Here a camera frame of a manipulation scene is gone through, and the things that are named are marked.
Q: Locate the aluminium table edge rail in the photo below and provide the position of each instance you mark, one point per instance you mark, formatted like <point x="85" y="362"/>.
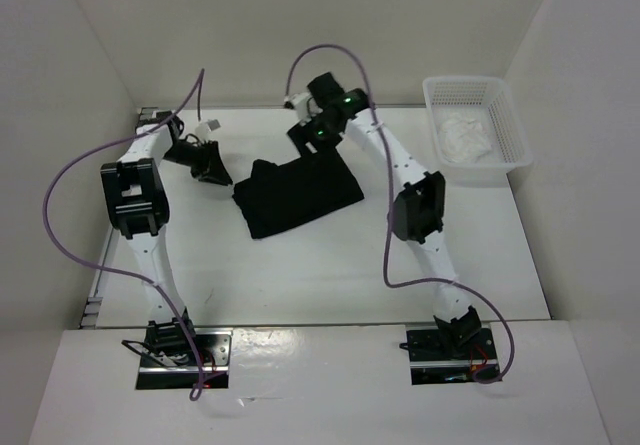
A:
<point x="92" y="307"/>

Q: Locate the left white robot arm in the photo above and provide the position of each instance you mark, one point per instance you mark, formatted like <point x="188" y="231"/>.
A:
<point x="138" y="208"/>

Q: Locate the white plastic basket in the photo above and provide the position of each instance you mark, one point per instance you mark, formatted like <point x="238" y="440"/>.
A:
<point x="489" y="100"/>

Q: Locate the black tank top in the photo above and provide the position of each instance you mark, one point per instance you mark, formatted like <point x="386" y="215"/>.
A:
<point x="278" y="198"/>

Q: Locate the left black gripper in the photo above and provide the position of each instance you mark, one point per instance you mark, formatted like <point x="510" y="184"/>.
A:
<point x="212" y="167"/>

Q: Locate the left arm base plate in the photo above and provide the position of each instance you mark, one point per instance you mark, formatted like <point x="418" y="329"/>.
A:
<point x="162" y="371"/>

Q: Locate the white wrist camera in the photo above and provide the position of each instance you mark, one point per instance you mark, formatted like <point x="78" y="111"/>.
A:
<point x="205" y="129"/>
<point x="302" y="104"/>

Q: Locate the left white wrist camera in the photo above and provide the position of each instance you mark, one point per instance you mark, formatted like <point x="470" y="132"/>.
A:
<point x="205" y="129"/>

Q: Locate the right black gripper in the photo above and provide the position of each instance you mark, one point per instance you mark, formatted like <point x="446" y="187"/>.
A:
<point x="300" y="136"/>

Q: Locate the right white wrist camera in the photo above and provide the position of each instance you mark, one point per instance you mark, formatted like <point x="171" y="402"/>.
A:
<point x="302" y="104"/>

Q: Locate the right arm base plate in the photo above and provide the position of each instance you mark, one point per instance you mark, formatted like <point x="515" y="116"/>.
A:
<point x="431" y="362"/>

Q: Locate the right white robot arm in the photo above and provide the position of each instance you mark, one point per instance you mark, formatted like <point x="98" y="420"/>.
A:
<point x="326" y="114"/>

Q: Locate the white tank top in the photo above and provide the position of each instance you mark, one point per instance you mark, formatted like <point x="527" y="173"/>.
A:
<point x="463" y="139"/>

